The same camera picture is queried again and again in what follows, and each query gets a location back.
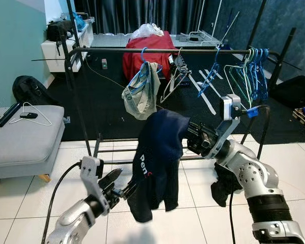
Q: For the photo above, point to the blue plastic bag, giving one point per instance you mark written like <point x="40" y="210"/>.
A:
<point x="80" y="21"/>

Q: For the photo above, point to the black phone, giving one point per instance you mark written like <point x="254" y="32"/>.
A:
<point x="28" y="115"/>

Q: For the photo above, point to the small grey floor box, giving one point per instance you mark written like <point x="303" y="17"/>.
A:
<point x="104" y="63"/>

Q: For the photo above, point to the black clothes rack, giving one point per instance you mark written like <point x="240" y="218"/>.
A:
<point x="117" y="50"/>

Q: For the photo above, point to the black metal device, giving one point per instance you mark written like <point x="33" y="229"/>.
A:
<point x="180" y="68"/>

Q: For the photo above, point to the white plastic bag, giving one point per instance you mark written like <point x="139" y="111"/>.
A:
<point x="147" y="30"/>

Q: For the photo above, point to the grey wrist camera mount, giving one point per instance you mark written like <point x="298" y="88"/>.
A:
<point x="231" y="108"/>
<point x="91" y="170"/>

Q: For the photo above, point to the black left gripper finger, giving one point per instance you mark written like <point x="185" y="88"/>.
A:
<point x="113" y="179"/>
<point x="129" y="189"/>

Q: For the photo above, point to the black long case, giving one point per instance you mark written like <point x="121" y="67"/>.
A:
<point x="7" y="114"/>

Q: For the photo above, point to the grey beige garment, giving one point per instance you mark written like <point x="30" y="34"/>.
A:
<point x="142" y="99"/>

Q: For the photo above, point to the wooden pallet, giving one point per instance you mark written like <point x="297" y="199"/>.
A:
<point x="302" y="122"/>

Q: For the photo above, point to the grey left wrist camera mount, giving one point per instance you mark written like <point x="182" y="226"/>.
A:
<point x="91" y="170"/>

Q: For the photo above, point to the red cloth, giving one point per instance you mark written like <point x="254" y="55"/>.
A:
<point x="157" y="43"/>

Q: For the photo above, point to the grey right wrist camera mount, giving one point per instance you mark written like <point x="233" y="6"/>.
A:
<point x="231" y="108"/>

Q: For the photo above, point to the grey ottoman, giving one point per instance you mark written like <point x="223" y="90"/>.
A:
<point x="25" y="137"/>

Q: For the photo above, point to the white floor slat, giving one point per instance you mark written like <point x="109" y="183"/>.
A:
<point x="203" y="96"/>
<point x="212" y="75"/>

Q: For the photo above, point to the white shelf unit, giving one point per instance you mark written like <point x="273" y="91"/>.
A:
<point x="53" y="56"/>

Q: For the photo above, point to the black floor bag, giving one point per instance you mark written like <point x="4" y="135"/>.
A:
<point x="295" y="91"/>

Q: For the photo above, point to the black handbag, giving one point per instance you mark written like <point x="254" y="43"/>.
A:
<point x="58" y="30"/>

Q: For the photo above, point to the dark curtain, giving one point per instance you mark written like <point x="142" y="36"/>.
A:
<point x="142" y="15"/>

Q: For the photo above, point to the thin black rod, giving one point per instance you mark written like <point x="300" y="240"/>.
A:
<point x="51" y="59"/>

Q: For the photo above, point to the navy printed shirt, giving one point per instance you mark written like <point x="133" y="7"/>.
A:
<point x="160" y="152"/>

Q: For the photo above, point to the white low platform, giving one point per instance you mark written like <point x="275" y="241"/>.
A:
<point x="112" y="40"/>

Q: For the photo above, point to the black backpack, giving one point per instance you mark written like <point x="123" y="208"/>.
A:
<point x="30" y="91"/>

